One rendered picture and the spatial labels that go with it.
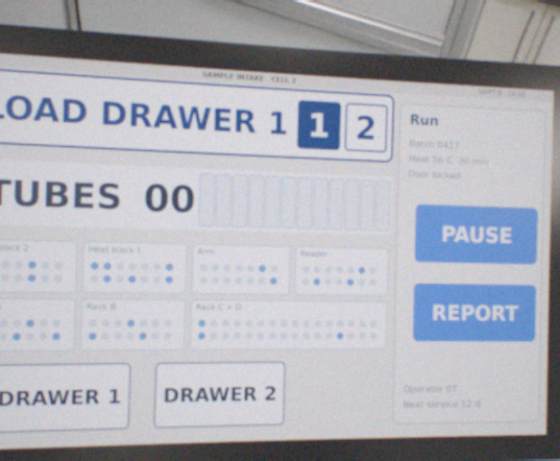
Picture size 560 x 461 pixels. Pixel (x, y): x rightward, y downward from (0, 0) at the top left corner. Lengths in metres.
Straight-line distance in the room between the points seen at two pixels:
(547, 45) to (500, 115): 1.89
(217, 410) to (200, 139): 0.20
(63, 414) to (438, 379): 0.27
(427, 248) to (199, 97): 0.20
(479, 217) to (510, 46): 1.95
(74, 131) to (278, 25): 0.82
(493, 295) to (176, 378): 0.25
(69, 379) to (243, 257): 0.15
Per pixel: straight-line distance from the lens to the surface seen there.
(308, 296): 0.40
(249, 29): 1.22
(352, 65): 0.42
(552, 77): 0.49
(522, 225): 0.46
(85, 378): 0.41
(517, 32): 2.35
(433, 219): 0.43
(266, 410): 0.41
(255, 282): 0.39
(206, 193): 0.39
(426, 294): 0.43
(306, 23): 1.12
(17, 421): 0.43
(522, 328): 0.47
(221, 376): 0.40
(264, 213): 0.39
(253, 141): 0.40
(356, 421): 0.43
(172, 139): 0.39
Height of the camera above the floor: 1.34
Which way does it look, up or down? 39 degrees down
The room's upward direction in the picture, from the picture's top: 8 degrees clockwise
